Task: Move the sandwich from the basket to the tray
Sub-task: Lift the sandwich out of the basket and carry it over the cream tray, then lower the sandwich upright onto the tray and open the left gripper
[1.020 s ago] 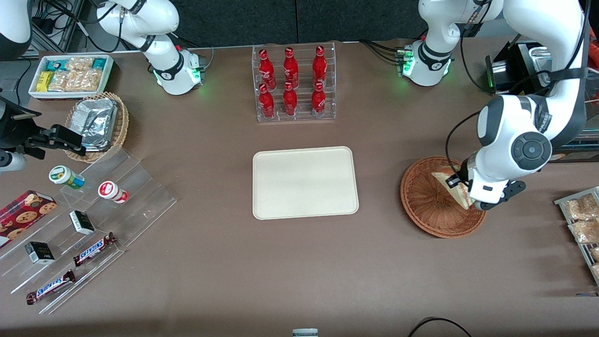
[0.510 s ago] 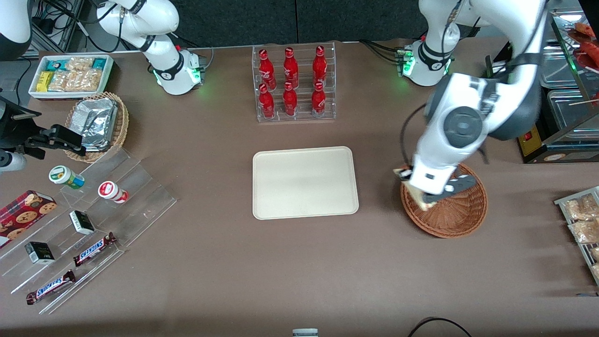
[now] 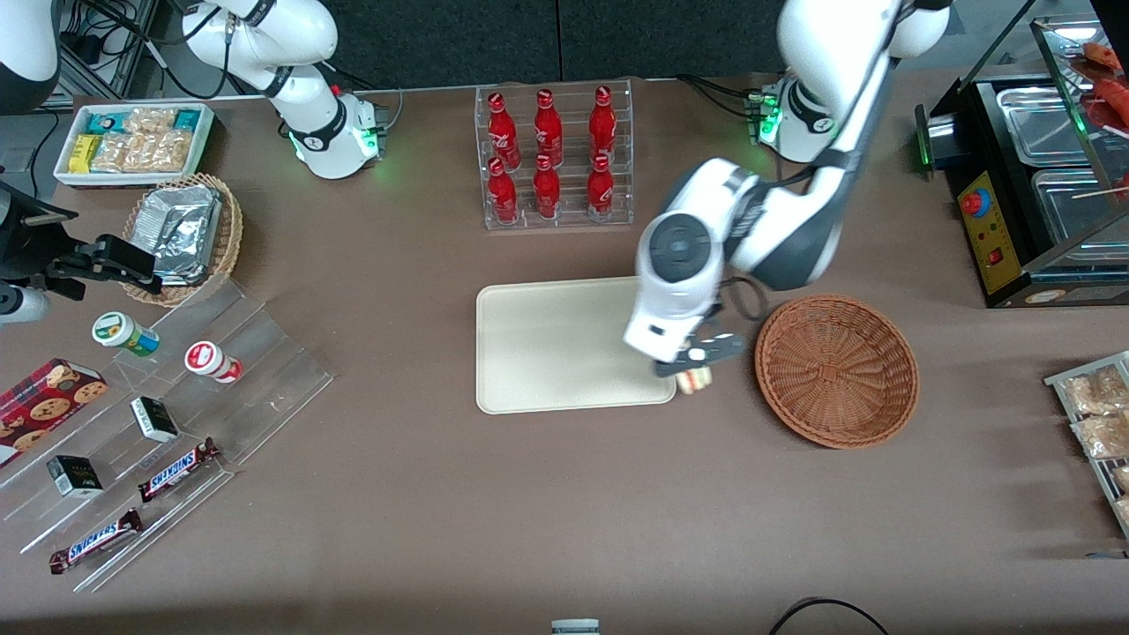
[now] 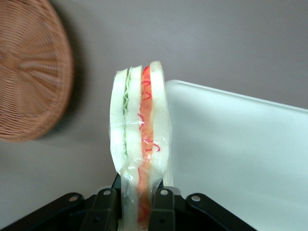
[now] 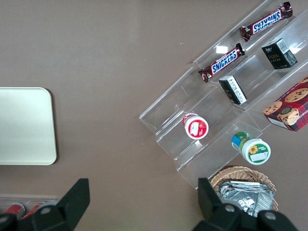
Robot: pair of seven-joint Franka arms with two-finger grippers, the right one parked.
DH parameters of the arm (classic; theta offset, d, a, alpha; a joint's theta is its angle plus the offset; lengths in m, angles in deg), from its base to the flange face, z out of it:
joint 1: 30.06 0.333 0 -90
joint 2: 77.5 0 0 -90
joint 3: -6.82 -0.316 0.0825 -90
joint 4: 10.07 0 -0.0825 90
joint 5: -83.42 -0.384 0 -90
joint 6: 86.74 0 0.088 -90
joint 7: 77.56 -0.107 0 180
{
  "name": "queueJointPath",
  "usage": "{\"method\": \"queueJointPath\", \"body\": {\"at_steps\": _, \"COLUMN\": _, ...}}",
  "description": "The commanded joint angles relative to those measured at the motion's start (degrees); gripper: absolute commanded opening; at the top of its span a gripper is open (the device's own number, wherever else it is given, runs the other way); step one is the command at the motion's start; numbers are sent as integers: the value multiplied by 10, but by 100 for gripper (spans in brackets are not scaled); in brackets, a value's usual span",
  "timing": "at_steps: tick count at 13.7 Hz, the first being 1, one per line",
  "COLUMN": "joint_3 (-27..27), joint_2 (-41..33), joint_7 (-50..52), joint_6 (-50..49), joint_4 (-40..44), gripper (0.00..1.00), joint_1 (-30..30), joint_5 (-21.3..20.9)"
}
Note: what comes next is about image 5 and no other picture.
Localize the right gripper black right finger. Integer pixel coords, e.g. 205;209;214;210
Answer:
194;178;243;231

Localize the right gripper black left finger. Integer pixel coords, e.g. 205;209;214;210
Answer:
16;178;91;231

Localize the light wicker basket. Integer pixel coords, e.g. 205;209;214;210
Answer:
209;165;278;217

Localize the cream plastic tray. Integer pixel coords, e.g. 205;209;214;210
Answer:
0;87;57;166

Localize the red cola bottle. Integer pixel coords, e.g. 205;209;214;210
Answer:
4;203;25;215
23;202;47;218

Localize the clear acrylic bottle rack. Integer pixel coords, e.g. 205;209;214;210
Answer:
0;193;59;217

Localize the silver foil pouch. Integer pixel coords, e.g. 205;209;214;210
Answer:
218;180;276;218

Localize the green lid yogurt cup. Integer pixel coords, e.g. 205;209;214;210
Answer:
231;131;271;166

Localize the red lid yogurt cup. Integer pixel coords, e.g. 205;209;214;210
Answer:
182;113;209;140

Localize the clear acrylic stepped stand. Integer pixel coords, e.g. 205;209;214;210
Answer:
139;0;308;191

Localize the small black box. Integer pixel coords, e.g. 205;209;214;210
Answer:
218;75;248;105
261;38;298;70

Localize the red tartan cookie box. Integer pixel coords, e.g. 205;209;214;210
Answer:
262;76;308;132

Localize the Snickers chocolate bar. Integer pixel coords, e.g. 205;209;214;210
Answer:
239;1;294;43
198;42;246;84

